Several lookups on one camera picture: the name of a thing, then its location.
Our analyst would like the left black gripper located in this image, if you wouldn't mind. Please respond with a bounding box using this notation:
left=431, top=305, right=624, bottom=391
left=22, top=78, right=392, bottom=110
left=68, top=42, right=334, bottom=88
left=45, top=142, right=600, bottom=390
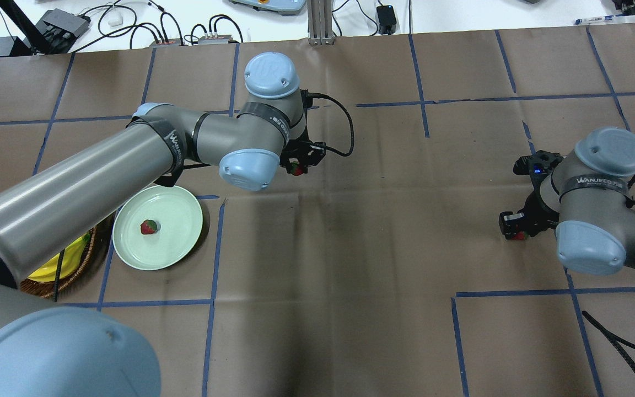
left=280, top=89, right=327, bottom=174

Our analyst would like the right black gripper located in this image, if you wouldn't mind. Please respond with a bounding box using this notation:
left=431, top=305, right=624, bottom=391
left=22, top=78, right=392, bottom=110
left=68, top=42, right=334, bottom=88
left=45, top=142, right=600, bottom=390
left=498, top=151, right=564, bottom=239

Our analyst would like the strawberry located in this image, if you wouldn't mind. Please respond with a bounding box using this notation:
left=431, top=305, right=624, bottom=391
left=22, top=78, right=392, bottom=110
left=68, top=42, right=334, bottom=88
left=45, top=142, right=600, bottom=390
left=287, top=162, right=307, bottom=176
left=505, top=231, right=528, bottom=241
left=139, top=219, right=160, bottom=235

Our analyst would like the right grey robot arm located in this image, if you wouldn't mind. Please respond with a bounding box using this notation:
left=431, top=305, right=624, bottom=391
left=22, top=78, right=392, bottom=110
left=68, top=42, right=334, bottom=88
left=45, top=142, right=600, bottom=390
left=498, top=126, right=635, bottom=276

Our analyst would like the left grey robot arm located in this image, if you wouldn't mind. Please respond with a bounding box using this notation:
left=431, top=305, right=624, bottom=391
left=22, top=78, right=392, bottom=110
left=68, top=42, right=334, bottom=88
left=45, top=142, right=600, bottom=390
left=0, top=52, right=309, bottom=396

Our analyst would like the light green plate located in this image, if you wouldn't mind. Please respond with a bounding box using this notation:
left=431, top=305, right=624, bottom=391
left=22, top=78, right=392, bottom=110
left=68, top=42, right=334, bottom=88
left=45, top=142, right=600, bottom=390
left=112, top=186, right=203, bottom=271

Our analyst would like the black power adapter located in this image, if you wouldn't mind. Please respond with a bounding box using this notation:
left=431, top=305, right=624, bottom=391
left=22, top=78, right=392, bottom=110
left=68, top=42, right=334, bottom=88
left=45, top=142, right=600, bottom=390
left=376, top=4, right=398, bottom=35

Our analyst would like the black box device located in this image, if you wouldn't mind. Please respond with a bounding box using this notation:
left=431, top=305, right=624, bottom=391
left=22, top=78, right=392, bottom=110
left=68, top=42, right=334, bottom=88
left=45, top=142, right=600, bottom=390
left=35, top=8, right=91, bottom=39

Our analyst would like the yellow banana bunch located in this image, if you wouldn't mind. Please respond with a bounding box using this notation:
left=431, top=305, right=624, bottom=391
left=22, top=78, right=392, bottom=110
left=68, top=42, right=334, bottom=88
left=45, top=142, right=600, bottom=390
left=26, top=232, right=91, bottom=283

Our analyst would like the brown wicker basket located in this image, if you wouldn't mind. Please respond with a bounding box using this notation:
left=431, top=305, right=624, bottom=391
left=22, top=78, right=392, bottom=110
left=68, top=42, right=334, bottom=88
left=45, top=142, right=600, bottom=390
left=20, top=226, right=99, bottom=299

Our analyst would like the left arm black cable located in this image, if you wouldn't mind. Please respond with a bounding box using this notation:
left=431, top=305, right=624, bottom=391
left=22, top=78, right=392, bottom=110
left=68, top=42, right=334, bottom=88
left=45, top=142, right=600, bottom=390
left=309, top=92, right=355, bottom=157

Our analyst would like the aluminium frame post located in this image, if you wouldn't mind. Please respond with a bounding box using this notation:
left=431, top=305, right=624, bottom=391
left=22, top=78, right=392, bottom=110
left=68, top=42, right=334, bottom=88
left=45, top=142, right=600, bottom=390
left=306, top=0, right=335, bottom=47

